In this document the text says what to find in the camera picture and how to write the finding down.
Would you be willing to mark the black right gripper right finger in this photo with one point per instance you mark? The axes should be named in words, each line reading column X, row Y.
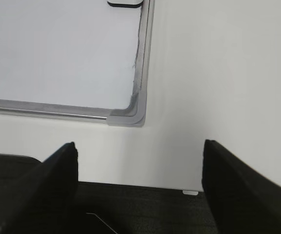
column 241, row 200

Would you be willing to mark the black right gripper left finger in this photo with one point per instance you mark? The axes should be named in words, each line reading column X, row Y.
column 37, row 203

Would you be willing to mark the white whiteboard eraser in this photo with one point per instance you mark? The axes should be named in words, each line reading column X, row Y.
column 125, row 3

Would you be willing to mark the aluminium framed whiteboard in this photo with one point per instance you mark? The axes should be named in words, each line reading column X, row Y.
column 75, row 59

